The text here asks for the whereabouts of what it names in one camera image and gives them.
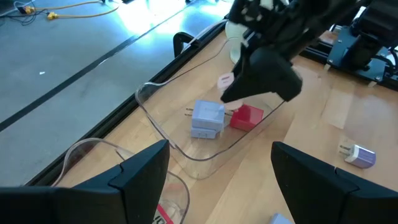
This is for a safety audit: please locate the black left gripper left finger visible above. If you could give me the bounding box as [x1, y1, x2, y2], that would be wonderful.
[0, 139, 171, 224]

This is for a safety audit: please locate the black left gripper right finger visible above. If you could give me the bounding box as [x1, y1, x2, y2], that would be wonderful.
[271, 141, 398, 224]

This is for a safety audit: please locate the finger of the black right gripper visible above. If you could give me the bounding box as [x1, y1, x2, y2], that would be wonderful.
[220, 46, 304, 104]
[233, 40, 253, 79]

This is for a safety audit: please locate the pink wall charger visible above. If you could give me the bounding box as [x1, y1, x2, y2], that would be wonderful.
[216, 72, 246, 111]

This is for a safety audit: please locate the red wall charger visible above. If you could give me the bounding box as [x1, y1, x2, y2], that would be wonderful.
[229, 103, 265, 132]

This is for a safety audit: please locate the small purple wall charger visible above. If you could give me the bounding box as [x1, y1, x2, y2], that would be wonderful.
[338, 143, 377, 169]

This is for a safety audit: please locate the large lavender wall charger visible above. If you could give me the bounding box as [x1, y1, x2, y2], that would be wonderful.
[185, 99, 226, 131]

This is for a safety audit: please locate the clear plastic tray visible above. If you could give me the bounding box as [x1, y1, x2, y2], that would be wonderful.
[134, 39, 287, 180]
[51, 138, 191, 224]

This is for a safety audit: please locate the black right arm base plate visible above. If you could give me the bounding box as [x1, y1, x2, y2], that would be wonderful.
[326, 26, 398, 91]

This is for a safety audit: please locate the black aluminium table frame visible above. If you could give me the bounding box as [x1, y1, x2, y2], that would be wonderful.
[26, 18, 231, 187]

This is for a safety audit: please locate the yellow extension cable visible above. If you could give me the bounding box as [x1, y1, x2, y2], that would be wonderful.
[23, 0, 103, 15]
[46, 4, 121, 21]

